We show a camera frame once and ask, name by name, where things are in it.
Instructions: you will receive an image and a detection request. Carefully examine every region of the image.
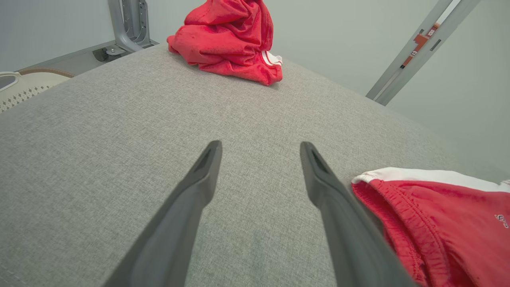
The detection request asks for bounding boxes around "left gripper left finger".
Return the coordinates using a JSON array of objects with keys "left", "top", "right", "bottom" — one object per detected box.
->
[{"left": 103, "top": 140, "right": 223, "bottom": 287}]

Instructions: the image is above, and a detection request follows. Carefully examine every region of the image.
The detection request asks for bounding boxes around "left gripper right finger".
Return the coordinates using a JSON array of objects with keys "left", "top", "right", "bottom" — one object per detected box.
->
[{"left": 300, "top": 141, "right": 420, "bottom": 287}]

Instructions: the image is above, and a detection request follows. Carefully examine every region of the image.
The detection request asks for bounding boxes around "red shorts white stripe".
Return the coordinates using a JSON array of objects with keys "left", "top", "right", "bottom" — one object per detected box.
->
[{"left": 351, "top": 167, "right": 510, "bottom": 287}]

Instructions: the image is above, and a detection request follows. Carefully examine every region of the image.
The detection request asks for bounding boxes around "red jersey white lining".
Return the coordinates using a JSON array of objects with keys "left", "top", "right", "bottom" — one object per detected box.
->
[{"left": 167, "top": 0, "right": 284, "bottom": 86}]

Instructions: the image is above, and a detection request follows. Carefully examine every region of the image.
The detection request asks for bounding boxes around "black caster wheel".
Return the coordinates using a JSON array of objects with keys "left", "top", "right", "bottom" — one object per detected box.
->
[{"left": 92, "top": 45, "right": 125, "bottom": 63}]

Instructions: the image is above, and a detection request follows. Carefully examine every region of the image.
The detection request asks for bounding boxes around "white laundry basket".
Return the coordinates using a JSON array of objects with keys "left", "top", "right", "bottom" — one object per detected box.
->
[{"left": 0, "top": 67, "right": 76, "bottom": 114}]

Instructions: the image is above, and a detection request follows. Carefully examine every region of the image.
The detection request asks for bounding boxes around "grey post orange label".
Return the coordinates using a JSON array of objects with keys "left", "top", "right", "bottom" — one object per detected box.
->
[{"left": 365, "top": 0, "right": 483, "bottom": 106}]

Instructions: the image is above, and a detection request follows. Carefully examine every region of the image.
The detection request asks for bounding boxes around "grey floor rail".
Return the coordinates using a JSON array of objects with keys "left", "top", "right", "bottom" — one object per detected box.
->
[{"left": 18, "top": 39, "right": 117, "bottom": 74}]

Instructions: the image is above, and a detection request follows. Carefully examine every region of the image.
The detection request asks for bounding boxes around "grey curved frame leg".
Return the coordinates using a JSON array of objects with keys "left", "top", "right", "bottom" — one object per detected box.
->
[{"left": 108, "top": 0, "right": 159, "bottom": 53}]

